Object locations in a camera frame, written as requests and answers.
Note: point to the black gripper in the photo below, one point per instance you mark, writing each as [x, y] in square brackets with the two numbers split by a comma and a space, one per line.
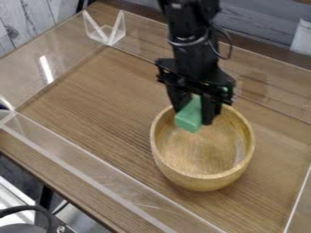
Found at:
[192, 73]

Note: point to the green rectangular block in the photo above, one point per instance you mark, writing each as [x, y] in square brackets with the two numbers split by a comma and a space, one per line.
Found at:
[188, 118]

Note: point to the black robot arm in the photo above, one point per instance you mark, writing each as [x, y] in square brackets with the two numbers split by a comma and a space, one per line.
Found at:
[190, 18]

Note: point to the light brown wooden bowl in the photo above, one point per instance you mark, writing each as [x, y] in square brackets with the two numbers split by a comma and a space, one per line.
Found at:
[206, 160]

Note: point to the clear acrylic tray enclosure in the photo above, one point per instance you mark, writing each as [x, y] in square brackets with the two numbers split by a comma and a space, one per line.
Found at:
[81, 102]

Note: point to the black metal bracket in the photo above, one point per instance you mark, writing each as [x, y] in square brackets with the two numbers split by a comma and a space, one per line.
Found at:
[49, 222]

